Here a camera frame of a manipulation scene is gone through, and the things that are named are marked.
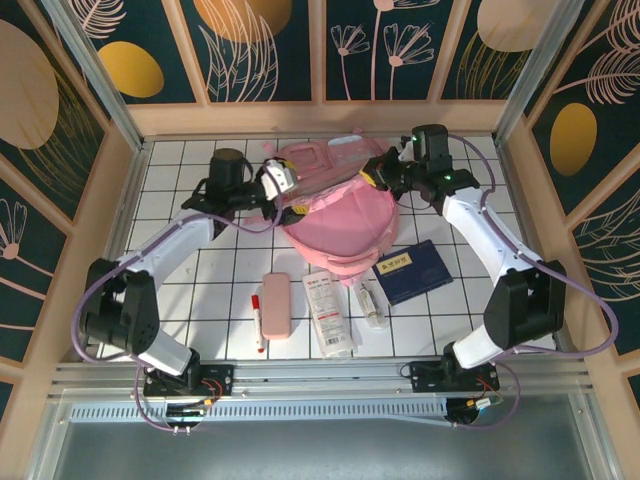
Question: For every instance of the pink backpack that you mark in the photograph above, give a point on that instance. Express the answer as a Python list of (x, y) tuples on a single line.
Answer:
[(345, 230)]

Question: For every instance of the dark blue book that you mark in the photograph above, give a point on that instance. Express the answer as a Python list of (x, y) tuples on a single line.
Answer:
[(412, 272)]

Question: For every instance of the pink pencil case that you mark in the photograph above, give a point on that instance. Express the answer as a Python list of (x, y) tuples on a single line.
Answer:
[(277, 306)]

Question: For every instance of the white plastic packet red print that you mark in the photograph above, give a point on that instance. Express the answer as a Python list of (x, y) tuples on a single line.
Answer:
[(329, 312)]

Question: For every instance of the red marker pen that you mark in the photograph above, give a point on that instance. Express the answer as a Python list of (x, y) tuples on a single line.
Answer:
[(258, 322)]

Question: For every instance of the small clear plastic packet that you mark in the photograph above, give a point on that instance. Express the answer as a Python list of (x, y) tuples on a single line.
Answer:
[(370, 305)]

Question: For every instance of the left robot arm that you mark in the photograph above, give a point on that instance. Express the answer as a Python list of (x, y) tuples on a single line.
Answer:
[(165, 245)]

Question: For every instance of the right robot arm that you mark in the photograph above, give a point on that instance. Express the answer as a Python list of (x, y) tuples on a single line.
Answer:
[(480, 230)]

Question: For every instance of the grey metal sheet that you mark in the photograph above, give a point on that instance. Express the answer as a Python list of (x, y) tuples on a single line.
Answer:
[(320, 450)]

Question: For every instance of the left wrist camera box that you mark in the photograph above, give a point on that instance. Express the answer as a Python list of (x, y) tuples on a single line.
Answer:
[(277, 180)]

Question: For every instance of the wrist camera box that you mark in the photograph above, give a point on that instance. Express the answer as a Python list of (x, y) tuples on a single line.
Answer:
[(406, 147), (277, 180)]

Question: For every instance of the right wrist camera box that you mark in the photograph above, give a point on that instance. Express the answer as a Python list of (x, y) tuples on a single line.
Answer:
[(406, 147)]

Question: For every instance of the aluminium side rail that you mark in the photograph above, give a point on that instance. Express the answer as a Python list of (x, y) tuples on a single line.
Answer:
[(129, 195), (516, 200)]

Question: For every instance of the aluminium frame post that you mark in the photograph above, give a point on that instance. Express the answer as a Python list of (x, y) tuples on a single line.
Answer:
[(535, 65), (95, 75)]

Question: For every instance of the aluminium mounting rail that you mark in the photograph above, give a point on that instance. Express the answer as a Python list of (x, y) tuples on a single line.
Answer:
[(325, 375)]

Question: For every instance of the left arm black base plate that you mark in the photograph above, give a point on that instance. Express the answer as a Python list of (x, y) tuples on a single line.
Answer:
[(220, 375)]

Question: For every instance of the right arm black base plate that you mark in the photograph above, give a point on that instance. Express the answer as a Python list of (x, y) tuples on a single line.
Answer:
[(425, 375)]

